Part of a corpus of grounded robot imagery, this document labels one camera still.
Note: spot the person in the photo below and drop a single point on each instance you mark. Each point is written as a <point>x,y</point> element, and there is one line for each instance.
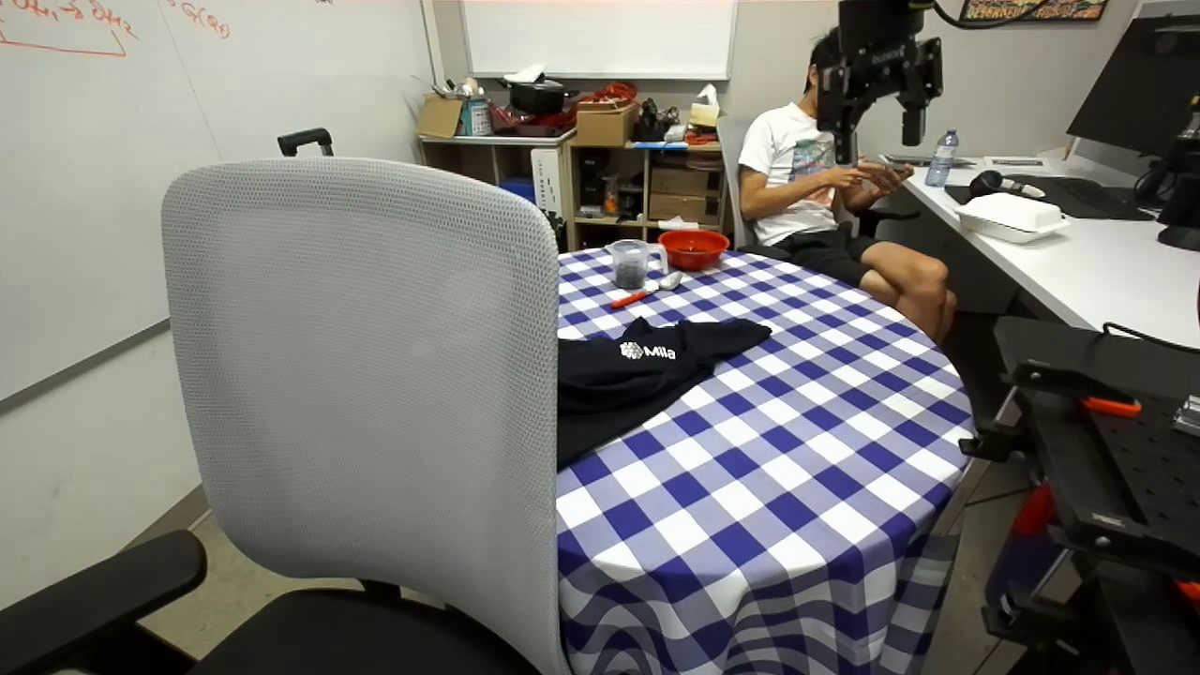
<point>797,187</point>

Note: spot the large wall whiteboard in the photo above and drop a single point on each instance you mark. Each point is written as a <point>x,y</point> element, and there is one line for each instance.
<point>141,169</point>

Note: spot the black monitor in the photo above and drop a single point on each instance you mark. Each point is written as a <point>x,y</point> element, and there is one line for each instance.
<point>1139,84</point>

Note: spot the clear plastic cup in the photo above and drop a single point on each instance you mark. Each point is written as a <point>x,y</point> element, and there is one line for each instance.
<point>629,267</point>

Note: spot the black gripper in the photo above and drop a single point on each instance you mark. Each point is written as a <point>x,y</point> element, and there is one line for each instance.
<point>881,56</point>

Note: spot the clear water bottle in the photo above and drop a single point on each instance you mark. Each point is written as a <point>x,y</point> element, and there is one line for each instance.
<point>941,161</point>

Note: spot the blue white checkered tablecloth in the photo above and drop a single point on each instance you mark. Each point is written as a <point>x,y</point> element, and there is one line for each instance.
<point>778,469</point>

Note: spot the black desk mat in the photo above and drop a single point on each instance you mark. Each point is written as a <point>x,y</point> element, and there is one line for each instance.
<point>1092,197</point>

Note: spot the orange clamp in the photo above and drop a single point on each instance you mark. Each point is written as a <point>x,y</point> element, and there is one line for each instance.
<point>1111,407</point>

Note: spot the open cardboard box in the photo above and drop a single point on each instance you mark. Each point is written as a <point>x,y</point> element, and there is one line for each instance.
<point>439,118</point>

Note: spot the framed whiteboard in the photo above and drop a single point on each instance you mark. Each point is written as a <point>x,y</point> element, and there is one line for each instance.
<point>600,37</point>

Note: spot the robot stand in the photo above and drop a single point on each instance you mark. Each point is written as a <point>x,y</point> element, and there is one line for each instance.
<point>1116,469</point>

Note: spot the framed picture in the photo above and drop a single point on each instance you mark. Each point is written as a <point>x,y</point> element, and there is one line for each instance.
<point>1031,9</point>

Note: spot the black cooking pot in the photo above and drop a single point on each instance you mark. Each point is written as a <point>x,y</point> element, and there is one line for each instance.
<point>537,97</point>

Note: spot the tissue box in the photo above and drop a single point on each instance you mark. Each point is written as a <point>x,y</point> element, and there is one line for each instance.
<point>704,111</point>

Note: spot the row of wooden shelves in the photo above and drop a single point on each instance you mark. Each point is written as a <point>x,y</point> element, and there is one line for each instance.
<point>600,187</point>

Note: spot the grey mesh office chair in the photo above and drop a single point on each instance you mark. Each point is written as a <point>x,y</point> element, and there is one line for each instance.
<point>366,375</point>

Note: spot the white foam container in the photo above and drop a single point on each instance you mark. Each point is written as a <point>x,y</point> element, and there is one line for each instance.
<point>1012,217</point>

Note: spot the black shirt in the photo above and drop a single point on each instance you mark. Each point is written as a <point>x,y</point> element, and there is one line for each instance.
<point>637,375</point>

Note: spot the white desk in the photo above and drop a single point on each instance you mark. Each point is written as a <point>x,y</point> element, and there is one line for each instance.
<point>1097,272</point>

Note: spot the red bowl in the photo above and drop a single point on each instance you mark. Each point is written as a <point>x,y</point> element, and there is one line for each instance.
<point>694,248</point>

